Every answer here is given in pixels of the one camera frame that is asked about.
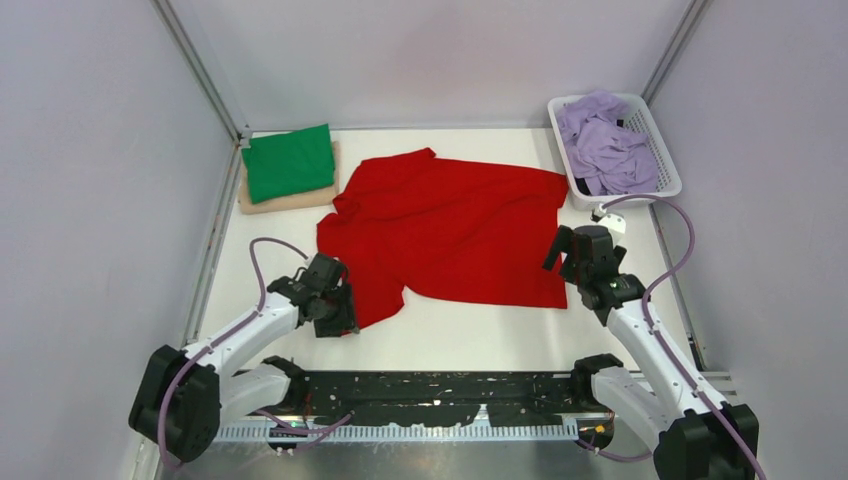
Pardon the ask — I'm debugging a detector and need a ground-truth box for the red t shirt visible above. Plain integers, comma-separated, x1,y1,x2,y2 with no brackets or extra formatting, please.
316,148,568,327

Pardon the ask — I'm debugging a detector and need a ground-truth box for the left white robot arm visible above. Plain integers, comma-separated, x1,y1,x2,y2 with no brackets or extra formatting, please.
128,253,359,463

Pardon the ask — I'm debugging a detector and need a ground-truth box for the black garment in basket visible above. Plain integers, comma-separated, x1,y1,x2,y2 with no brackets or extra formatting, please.
575,178,593,197

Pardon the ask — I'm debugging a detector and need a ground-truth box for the lilac t shirt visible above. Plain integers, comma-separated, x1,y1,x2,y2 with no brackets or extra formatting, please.
555,90,659,196

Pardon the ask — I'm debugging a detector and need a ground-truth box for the folded beige t shirt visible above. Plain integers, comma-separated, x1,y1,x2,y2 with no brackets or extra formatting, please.
236,161,341,215

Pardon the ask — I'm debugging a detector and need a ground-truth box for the folded green t shirt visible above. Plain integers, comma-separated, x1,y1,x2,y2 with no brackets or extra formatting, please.
242,124,336,203

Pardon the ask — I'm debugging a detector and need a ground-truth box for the white plastic basket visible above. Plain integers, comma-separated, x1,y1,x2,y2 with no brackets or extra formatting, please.
547,90,683,210

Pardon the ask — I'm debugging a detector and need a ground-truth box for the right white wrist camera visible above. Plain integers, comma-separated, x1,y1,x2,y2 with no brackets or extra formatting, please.
591,205,627,238

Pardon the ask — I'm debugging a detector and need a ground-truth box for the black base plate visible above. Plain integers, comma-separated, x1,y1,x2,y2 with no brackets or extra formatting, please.
264,371,616,432

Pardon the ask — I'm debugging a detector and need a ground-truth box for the white slotted cable duct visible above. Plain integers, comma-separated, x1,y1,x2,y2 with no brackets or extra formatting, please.
213,419,579,443

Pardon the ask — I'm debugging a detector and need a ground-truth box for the left aluminium frame post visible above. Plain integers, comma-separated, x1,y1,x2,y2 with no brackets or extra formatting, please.
151,0,253,146

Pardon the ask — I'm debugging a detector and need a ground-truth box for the aluminium frame post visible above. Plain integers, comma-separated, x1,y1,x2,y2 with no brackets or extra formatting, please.
151,0,253,146
642,0,713,105

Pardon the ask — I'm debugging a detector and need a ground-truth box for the aluminium front rail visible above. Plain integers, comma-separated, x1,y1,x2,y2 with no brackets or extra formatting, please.
141,370,745,423

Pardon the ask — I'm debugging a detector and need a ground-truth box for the right aluminium frame post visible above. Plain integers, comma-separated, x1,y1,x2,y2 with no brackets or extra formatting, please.
642,0,713,105

